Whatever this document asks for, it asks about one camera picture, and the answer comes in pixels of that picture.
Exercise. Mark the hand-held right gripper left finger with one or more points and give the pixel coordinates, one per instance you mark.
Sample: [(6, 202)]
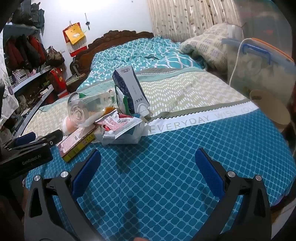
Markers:
[(85, 176)]

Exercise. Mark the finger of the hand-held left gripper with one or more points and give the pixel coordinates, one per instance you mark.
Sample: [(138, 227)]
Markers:
[(52, 137), (25, 137)]

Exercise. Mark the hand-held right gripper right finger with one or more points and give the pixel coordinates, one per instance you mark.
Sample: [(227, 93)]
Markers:
[(210, 173)]

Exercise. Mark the pink box yellow edge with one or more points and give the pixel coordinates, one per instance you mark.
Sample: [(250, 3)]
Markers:
[(74, 143)]

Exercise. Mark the clear plastic bottle green label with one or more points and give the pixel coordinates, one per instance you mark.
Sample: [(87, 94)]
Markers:
[(87, 109)]

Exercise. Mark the red white snack packet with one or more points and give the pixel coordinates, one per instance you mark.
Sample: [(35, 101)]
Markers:
[(115, 125)]

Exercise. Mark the white red plastic bag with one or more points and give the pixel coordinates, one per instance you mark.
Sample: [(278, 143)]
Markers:
[(131, 137)]

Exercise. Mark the green white packet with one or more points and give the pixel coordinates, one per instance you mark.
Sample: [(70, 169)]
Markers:
[(121, 99)]

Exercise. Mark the beige waste bin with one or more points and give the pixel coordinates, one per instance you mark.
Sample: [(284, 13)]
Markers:
[(272, 111)]

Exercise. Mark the blue white carton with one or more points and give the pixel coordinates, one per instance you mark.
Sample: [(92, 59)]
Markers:
[(129, 88)]

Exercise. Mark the white patterned cloth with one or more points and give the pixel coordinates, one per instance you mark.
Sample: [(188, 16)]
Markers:
[(7, 92)]

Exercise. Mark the teal patterned bedspread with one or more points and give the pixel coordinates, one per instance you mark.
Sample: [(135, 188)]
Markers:
[(161, 173)]

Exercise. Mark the grey storage shelf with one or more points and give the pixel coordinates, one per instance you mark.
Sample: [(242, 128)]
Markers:
[(23, 82)]

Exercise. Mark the red gift box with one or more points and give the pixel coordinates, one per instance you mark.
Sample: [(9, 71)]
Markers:
[(57, 78)]

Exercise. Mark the orange wrapper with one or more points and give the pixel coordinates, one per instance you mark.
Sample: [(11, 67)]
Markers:
[(108, 109)]

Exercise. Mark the camouflage handbag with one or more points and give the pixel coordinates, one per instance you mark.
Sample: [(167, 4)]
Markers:
[(54, 56)]

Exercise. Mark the row of hanging clothes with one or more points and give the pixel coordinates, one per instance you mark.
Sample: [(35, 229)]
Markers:
[(23, 51)]

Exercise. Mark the yellow paper bag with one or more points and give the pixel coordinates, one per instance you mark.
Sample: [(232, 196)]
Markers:
[(74, 34)]

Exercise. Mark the clear storage box blue lid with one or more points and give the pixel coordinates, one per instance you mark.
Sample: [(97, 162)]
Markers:
[(254, 69)]

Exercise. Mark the hanging keys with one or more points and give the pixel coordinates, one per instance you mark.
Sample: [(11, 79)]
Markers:
[(87, 23)]

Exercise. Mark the carved wooden headboard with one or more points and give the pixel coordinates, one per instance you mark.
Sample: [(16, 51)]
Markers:
[(115, 36)]

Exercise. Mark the orange rimmed white tray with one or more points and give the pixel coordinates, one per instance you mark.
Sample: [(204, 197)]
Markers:
[(277, 49)]

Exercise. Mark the beige leaf print curtain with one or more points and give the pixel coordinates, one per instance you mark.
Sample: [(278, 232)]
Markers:
[(185, 16)]

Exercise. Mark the red wall calendar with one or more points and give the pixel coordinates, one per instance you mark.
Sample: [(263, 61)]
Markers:
[(77, 49)]

